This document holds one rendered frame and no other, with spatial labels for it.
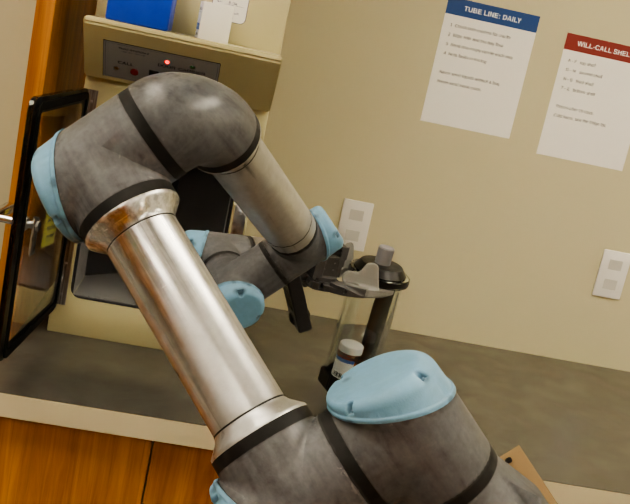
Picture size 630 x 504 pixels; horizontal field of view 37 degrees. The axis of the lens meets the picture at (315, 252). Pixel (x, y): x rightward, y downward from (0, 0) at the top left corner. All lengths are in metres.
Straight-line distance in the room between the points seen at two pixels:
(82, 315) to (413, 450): 0.96
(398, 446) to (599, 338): 1.49
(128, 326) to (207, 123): 0.78
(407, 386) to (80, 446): 0.76
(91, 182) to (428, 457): 0.45
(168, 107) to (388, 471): 0.44
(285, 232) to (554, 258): 1.10
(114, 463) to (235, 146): 0.66
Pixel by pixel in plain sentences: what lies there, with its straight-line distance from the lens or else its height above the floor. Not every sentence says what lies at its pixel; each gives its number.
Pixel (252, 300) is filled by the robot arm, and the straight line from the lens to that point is 1.36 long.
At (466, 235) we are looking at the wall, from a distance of 2.20.
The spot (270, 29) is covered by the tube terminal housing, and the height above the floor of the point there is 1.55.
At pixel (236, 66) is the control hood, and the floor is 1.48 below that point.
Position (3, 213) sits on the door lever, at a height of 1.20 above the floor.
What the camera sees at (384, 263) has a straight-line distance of 1.60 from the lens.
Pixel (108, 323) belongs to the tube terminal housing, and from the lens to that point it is 1.76.
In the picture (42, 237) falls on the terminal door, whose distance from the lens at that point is 1.56.
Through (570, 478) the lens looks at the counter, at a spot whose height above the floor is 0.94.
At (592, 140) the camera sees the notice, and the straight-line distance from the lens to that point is 2.25.
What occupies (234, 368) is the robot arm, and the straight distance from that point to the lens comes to 0.97.
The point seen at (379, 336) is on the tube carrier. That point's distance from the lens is 1.62.
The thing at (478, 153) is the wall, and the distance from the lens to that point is 2.18.
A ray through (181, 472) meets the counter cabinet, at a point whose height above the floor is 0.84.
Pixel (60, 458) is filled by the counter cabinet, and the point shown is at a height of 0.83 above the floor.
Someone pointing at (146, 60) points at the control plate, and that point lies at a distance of 1.59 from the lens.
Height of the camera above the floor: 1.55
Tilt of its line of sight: 12 degrees down
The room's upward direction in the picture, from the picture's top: 12 degrees clockwise
